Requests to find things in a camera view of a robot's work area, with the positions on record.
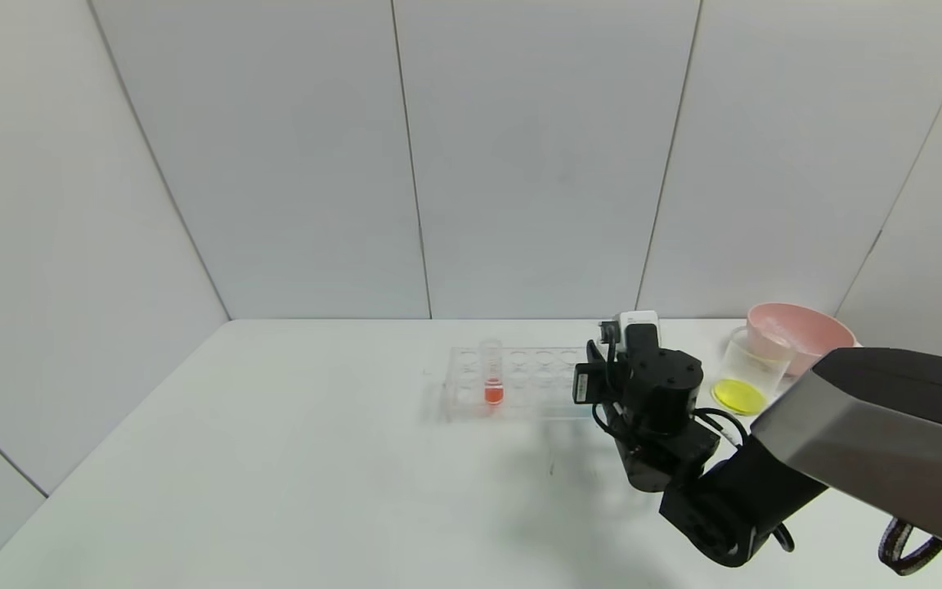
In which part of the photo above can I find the test tube with orange pigment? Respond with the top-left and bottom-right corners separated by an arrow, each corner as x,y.
479,338 -> 505,407

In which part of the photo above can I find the clear plastic test tube rack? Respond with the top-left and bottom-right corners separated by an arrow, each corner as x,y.
444,345 -> 603,422

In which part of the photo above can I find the clear plastic beaker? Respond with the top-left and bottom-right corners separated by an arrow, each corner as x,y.
712,326 -> 791,416

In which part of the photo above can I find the pink bowl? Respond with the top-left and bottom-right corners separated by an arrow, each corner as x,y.
747,303 -> 856,379

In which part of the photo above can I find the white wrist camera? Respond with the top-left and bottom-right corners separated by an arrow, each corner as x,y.
599,311 -> 660,354

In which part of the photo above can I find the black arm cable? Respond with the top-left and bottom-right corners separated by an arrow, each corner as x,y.
594,405 -> 748,449

